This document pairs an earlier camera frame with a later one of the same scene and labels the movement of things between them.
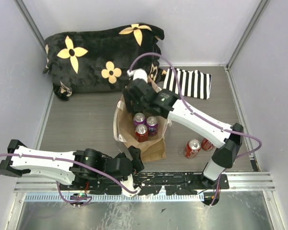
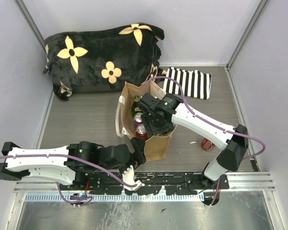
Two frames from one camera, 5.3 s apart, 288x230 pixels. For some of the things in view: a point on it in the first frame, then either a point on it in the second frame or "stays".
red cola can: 206,144 stays
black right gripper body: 138,105 -> 153,126
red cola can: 141,133 stays
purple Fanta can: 139,119 stays
